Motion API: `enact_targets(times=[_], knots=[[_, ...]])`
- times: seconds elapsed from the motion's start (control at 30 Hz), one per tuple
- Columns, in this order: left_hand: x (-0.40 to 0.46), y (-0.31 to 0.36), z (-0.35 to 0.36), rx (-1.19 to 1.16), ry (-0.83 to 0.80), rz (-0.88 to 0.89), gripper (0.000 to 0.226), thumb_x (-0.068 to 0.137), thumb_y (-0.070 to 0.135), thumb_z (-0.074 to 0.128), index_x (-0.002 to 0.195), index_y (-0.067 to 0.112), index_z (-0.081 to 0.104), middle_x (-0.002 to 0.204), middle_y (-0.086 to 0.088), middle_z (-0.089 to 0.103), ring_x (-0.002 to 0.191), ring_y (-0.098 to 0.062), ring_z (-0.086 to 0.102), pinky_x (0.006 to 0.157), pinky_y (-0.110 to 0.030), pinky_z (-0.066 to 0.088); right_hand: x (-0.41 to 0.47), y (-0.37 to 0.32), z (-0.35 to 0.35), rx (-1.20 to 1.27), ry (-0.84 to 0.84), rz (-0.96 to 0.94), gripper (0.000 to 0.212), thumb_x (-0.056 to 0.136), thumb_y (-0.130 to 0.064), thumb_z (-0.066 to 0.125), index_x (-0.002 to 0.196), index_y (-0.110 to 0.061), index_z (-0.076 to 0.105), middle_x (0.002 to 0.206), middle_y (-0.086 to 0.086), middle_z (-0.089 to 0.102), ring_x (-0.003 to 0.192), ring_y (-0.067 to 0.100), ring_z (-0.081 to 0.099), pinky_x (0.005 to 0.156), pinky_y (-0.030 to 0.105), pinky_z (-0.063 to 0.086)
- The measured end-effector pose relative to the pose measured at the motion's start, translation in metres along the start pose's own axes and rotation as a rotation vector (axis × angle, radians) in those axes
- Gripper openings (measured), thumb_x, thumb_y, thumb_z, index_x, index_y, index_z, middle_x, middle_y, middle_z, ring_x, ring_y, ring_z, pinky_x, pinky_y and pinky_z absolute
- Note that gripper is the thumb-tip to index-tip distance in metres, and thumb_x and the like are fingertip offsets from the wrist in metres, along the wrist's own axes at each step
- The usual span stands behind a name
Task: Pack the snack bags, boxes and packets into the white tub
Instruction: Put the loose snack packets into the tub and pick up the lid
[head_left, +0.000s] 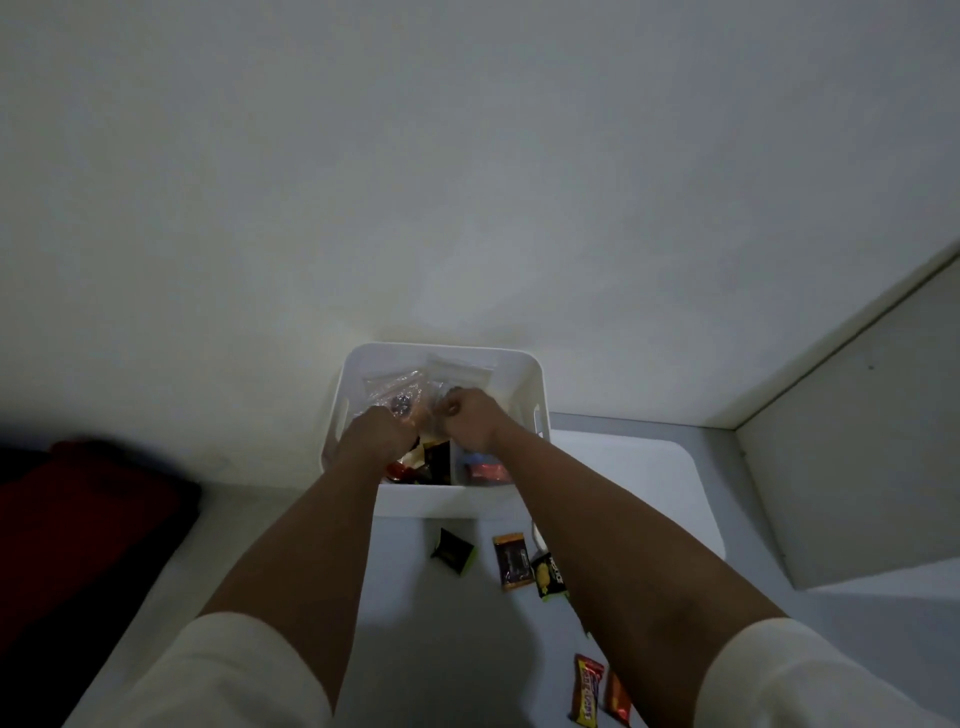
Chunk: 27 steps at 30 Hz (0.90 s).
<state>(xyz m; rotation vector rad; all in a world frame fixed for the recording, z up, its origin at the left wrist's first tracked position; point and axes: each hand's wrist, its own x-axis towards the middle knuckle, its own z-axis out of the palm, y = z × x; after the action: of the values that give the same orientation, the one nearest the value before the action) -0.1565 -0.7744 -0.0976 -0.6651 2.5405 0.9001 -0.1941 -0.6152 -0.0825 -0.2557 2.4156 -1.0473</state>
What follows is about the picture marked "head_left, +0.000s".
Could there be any white bin lid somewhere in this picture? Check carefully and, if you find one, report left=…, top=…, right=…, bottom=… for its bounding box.
left=530, top=431, right=727, bottom=560

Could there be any person's right hand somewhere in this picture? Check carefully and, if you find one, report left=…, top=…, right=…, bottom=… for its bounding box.
left=434, top=387, right=511, bottom=455

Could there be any white shelf cabinet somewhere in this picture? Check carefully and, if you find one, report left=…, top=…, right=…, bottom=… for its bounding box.
left=734, top=251, right=960, bottom=592

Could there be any person's white shirt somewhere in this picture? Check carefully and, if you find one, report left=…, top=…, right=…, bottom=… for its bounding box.
left=86, top=613, right=960, bottom=728

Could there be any clear bag of orange snacks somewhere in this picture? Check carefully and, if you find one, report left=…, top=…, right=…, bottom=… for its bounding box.
left=363, top=367, right=429, bottom=421

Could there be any person's left forearm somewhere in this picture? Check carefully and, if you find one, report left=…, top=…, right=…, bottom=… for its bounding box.
left=198, top=449, right=391, bottom=706

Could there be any cluster of dark candy packets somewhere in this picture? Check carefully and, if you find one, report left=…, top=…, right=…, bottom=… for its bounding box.
left=408, top=440, right=571, bottom=601

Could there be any clear bag of dark snacks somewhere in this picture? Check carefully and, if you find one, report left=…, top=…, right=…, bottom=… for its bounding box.
left=423, top=353, right=500, bottom=399

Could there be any white lidded storage box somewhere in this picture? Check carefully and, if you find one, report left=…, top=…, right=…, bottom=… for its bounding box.
left=320, top=342, right=554, bottom=520

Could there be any dark red blanket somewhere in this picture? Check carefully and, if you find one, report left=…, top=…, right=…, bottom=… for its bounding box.
left=0, top=438, right=202, bottom=661

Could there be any person's left hand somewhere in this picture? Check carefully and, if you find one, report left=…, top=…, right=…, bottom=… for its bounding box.
left=337, top=407, right=421, bottom=481

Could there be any person's right forearm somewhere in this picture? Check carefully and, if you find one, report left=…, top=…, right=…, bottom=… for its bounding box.
left=487, top=427, right=785, bottom=728

